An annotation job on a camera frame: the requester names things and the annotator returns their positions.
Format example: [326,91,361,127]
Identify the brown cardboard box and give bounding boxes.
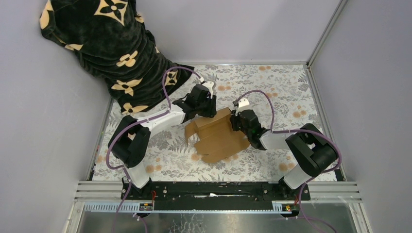
[185,107,250,164]

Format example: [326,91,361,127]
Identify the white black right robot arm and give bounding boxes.
[230,98,339,200]

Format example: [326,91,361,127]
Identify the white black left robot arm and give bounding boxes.
[108,81,217,200]

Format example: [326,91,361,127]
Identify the floral patterned table mat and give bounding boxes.
[91,64,339,183]

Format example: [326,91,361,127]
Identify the black floral plush blanket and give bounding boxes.
[39,0,192,114]

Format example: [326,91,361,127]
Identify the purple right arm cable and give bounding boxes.
[233,90,343,233]

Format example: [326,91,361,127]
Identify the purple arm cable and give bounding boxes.
[105,66,204,233]
[233,90,343,233]

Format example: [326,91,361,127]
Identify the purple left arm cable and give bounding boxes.
[105,66,204,233]

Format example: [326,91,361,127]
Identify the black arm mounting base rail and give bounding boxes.
[120,181,311,204]

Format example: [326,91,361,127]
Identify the aluminium frame post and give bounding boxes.
[306,0,349,68]

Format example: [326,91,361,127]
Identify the white slotted cable duct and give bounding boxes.
[84,200,297,215]

